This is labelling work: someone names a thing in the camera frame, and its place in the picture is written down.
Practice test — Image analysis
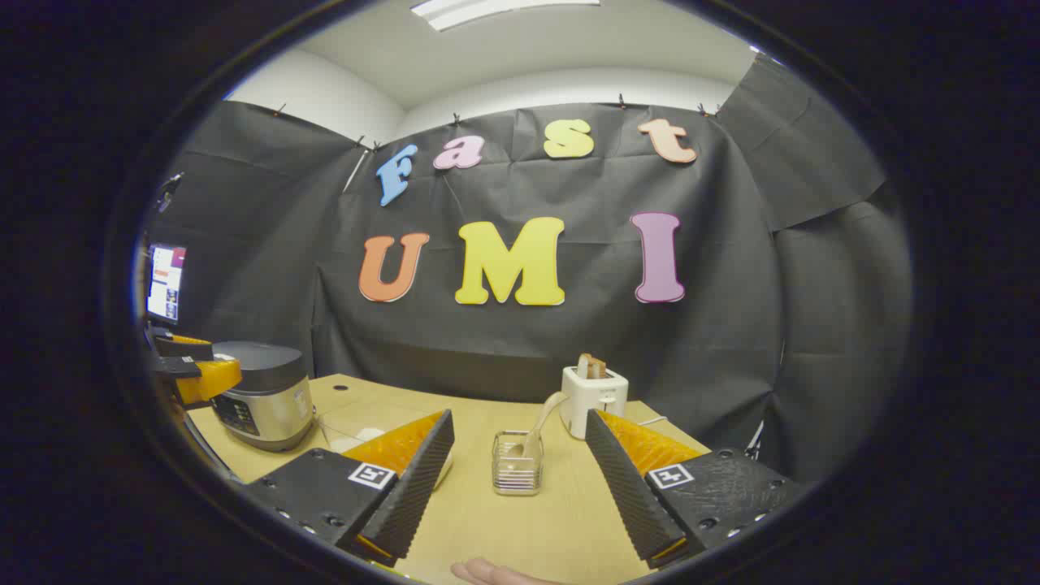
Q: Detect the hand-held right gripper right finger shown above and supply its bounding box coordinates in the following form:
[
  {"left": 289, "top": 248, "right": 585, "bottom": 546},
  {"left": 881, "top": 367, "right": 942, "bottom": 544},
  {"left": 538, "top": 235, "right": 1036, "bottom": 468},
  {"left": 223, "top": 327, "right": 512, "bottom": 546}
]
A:
[{"left": 585, "top": 409, "right": 801, "bottom": 570}]

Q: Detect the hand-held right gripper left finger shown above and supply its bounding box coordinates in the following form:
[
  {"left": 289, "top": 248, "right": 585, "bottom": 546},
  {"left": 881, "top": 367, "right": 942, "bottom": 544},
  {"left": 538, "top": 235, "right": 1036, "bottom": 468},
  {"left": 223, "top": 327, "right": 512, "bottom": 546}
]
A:
[{"left": 244, "top": 409, "right": 456, "bottom": 568}]

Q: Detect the silver black rice cooker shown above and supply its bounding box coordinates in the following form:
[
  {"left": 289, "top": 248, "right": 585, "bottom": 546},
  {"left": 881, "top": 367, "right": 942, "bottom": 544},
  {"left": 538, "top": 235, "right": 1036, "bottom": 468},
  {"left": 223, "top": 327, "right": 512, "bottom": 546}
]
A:
[{"left": 210, "top": 341, "right": 316, "bottom": 453}]

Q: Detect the white rice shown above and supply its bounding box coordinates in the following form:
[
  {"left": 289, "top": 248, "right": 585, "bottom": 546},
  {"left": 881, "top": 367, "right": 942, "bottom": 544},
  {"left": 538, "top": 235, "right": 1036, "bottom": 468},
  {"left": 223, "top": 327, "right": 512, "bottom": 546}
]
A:
[{"left": 331, "top": 427, "right": 453, "bottom": 488}]

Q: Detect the wooden spoon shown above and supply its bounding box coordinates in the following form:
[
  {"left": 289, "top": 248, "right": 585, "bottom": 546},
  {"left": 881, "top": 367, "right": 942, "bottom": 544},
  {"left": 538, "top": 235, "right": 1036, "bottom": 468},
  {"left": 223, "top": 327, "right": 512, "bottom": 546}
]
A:
[{"left": 505, "top": 392, "right": 570, "bottom": 460}]

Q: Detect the computer monitor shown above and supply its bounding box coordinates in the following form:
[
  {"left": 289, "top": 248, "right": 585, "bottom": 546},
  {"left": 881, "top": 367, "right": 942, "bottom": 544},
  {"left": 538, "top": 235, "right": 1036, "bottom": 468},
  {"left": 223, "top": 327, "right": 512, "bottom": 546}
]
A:
[{"left": 146, "top": 244, "right": 188, "bottom": 326}]

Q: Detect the white toaster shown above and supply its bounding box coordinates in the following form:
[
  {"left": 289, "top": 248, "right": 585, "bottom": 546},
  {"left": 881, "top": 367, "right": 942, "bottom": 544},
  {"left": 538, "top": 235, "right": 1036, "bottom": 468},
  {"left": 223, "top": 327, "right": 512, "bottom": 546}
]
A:
[{"left": 561, "top": 366, "right": 629, "bottom": 440}]

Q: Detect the black backdrop cloth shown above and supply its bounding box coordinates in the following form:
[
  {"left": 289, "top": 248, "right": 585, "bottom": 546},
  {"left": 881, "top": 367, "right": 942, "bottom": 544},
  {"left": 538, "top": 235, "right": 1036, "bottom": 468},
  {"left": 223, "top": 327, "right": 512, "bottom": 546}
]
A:
[{"left": 146, "top": 53, "right": 911, "bottom": 488}]

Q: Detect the ceiling light panel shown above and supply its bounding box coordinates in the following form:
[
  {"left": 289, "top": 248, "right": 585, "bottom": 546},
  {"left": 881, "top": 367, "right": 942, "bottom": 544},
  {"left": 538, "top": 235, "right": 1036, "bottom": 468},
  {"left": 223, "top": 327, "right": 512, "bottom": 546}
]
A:
[{"left": 410, "top": 0, "right": 602, "bottom": 32}]

